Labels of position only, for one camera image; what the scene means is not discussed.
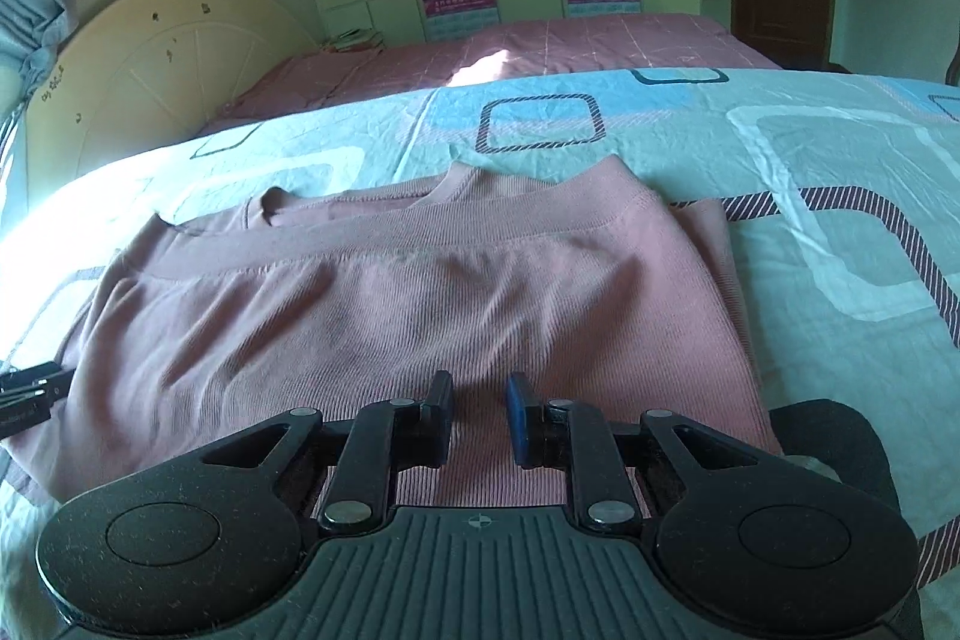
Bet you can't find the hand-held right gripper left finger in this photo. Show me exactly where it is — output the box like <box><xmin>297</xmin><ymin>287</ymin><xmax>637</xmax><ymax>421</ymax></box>
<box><xmin>199</xmin><ymin>370</ymin><xmax>455</xmax><ymax>532</ymax></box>

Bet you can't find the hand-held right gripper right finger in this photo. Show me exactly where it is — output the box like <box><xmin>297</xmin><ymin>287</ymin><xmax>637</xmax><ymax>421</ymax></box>
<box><xmin>508</xmin><ymin>372</ymin><xmax>758</xmax><ymax>528</ymax></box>

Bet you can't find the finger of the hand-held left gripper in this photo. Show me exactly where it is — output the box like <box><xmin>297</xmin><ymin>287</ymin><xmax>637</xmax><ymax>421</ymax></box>
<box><xmin>30</xmin><ymin>362</ymin><xmax>74</xmax><ymax>407</ymax></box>

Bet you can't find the pink sweatshirt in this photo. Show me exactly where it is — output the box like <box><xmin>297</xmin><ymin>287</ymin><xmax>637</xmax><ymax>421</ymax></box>
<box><xmin>0</xmin><ymin>154</ymin><xmax>785</xmax><ymax>510</ymax></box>

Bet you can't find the cream wooden headboard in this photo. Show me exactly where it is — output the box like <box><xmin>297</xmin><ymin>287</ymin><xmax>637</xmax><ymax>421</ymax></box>
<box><xmin>25</xmin><ymin>0</ymin><xmax>320</xmax><ymax>202</ymax></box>

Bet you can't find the bed with pink sheet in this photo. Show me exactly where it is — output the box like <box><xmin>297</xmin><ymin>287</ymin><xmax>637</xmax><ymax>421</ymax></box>
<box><xmin>196</xmin><ymin>12</ymin><xmax>785</xmax><ymax>135</ymax></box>

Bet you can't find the bed with patterned blue sheet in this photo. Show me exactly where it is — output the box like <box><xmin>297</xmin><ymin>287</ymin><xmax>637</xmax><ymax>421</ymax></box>
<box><xmin>0</xmin><ymin>66</ymin><xmax>960</xmax><ymax>640</ymax></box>

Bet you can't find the stack of books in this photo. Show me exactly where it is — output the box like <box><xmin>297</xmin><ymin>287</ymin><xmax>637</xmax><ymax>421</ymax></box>
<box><xmin>324</xmin><ymin>29</ymin><xmax>385</xmax><ymax>52</ymax></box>

